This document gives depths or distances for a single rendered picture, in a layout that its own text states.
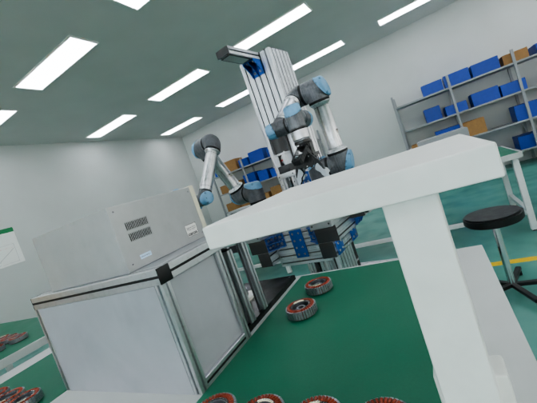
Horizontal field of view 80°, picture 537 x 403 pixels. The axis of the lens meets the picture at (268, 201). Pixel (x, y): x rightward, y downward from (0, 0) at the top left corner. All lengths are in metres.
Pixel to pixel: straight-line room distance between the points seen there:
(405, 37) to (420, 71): 0.77
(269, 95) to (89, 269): 1.50
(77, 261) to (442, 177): 1.09
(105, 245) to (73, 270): 0.21
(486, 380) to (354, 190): 0.26
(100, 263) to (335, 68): 7.40
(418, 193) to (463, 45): 7.54
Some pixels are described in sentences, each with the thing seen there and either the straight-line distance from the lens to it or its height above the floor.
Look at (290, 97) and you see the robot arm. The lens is 1.80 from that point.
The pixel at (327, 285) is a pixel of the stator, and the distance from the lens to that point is 1.32.
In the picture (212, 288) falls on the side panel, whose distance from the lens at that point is 1.08.
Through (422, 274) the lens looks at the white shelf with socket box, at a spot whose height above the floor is 1.08.
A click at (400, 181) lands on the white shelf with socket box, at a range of 0.37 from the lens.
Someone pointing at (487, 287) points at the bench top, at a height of 0.75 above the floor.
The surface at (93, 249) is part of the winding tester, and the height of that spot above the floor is 1.22.
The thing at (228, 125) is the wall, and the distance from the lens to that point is 9.15.
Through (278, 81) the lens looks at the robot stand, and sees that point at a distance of 2.15.
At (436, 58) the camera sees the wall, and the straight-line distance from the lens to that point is 7.83.
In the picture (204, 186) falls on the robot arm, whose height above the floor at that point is 1.33.
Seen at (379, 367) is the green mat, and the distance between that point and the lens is 0.87.
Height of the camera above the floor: 1.24
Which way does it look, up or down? 4 degrees down
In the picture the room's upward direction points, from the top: 19 degrees counter-clockwise
